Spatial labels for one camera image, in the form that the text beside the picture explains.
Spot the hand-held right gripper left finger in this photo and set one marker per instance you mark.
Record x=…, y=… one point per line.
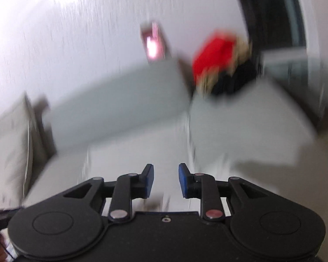
x=148, y=180

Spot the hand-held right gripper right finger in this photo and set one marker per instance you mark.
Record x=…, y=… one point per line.
x=183, y=181

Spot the beige throw pillow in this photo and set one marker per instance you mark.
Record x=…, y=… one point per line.
x=11, y=147

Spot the long grey sofa back cushion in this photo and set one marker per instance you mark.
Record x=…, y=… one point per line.
x=117, y=106

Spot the short grey sofa back cushion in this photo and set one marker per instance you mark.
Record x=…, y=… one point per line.
x=251, y=125

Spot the black cloth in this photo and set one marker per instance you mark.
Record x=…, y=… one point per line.
x=236, y=80

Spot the red cloth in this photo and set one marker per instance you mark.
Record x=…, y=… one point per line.
x=211, y=56

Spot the pink glowing object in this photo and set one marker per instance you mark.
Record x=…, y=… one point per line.
x=153, y=45

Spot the dark window frame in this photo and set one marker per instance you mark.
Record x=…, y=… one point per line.
x=265, y=8

